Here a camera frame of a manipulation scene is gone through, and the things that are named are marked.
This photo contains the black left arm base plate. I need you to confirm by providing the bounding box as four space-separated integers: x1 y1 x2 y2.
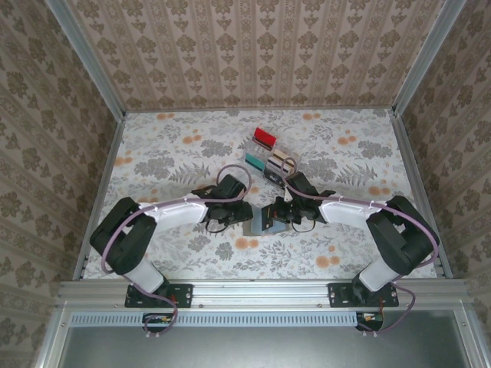
124 282 193 309

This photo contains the floral patterned table covering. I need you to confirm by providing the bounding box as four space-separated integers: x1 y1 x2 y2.
82 109 440 281

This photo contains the grey folding card holder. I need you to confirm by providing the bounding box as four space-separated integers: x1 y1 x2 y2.
242 206 291 237

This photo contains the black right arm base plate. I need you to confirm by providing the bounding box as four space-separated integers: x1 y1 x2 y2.
328 282 400 309

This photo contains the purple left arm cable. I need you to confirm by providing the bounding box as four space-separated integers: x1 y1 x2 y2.
100 164 252 340

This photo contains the red card stack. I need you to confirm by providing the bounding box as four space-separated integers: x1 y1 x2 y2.
253 127 278 149

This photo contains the grey sheet metal panel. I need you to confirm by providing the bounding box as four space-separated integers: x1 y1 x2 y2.
57 325 473 368

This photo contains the beige card stack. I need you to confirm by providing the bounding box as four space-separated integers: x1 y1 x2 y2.
267 149 297 165

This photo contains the aluminium frame bar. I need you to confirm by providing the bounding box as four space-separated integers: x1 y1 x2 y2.
453 306 479 368
35 302 74 368

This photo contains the long aluminium base rail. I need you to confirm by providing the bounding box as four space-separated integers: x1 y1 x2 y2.
57 278 467 310

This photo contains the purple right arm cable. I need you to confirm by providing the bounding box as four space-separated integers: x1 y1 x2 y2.
282 154 441 339

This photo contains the white slotted cable duct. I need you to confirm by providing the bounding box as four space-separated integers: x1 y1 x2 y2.
71 310 384 328

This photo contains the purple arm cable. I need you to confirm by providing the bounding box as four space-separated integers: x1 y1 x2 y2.
282 154 441 339
100 164 252 340

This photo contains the black connector board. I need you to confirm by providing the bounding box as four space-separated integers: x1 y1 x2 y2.
142 312 173 334

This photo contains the aluminium corner post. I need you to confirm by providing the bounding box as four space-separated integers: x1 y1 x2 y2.
390 0 469 116
42 0 127 118

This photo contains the aluminium table side rail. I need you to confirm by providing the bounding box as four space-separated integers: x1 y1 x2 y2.
387 110 454 280
72 113 127 281

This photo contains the teal card stack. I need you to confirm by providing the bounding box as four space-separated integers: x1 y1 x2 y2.
245 153 265 173

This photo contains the thin aluminium table end rail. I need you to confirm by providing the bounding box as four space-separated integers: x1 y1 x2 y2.
123 105 396 114

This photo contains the clear acrylic card organizer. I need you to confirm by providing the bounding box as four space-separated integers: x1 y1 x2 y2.
239 127 303 186

